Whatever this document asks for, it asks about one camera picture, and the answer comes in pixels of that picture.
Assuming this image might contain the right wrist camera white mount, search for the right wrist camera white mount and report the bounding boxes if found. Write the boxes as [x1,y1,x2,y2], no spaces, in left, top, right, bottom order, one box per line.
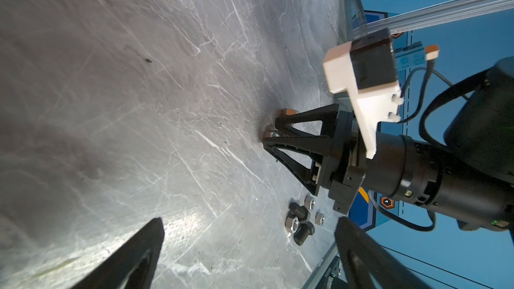
[322,27,440,160]

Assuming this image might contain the large silver hex nut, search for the large silver hex nut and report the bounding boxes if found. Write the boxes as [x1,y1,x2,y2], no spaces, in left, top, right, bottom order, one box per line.
[262,124,281,140]

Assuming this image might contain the grey plastic organizer box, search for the grey plastic organizer box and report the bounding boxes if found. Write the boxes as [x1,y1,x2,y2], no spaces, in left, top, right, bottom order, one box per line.
[338,0,367,44]

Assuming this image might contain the black bolt lower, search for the black bolt lower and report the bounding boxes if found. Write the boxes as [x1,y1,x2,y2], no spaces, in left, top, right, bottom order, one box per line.
[293,222,315,246]

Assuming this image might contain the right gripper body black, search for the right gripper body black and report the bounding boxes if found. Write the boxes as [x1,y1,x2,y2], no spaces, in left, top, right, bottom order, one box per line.
[312,104,366,215]

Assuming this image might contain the silver nut middle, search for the silver nut middle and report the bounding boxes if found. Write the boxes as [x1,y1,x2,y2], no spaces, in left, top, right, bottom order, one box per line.
[304,195,316,211]

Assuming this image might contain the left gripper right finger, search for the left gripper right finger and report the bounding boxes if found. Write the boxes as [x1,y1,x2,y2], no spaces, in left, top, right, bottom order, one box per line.
[335,217,429,288]

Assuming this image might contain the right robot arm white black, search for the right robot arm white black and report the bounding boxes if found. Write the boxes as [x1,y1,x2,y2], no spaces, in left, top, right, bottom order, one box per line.
[262,57,513,231]

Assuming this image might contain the silver hex bolt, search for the silver hex bolt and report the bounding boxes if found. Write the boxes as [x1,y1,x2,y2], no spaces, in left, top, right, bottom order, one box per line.
[280,108,298,116]

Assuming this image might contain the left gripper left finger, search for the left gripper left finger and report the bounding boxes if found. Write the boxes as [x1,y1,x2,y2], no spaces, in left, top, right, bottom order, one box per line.
[74,218,165,288]

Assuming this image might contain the right aluminium frame post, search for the right aluminium frame post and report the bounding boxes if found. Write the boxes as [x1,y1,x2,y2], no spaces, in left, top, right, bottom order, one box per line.
[353,0,513,37]

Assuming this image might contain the silver nut lower right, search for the silver nut lower right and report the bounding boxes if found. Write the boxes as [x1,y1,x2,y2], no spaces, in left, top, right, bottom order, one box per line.
[315,212,325,226]

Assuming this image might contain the black bolt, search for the black bolt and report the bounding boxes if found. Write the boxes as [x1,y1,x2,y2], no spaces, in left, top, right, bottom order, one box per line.
[289,202,311,222]
[293,222,315,246]

